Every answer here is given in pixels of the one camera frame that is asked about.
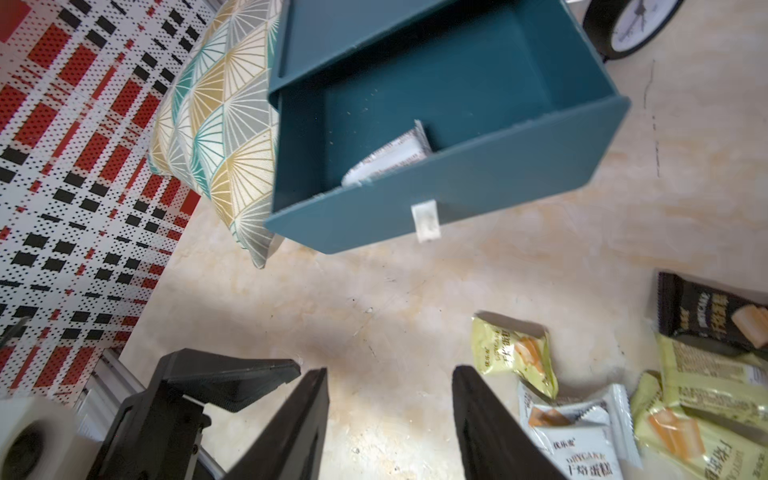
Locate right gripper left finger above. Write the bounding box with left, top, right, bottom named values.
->
left=225, top=368, right=330, bottom=479

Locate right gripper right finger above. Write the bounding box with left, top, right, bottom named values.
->
left=452, top=365, right=564, bottom=479

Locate white cookie packet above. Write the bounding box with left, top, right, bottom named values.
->
left=518, top=383, right=643, bottom=479
left=341, top=120, right=432, bottom=187

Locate teal top drawer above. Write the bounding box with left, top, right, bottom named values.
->
left=265, top=1, right=630, bottom=254

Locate teal drawer cabinet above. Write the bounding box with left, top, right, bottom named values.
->
left=268, top=0, right=451, bottom=108

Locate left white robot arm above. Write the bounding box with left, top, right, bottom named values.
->
left=1, top=349, right=301, bottom=479

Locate green cookie packet left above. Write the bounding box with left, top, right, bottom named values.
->
left=470, top=312, right=559, bottom=399

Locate green cookie packet pair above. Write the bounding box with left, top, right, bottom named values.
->
left=630, top=334, right=767, bottom=479

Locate black cookie packet top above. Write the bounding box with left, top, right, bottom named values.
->
left=657, top=272, right=767, bottom=360

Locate patterned green yellow pillow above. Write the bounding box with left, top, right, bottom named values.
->
left=149, top=1, right=282, bottom=269

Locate black alarm clock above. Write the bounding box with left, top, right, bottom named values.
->
left=582, top=0, right=684, bottom=61

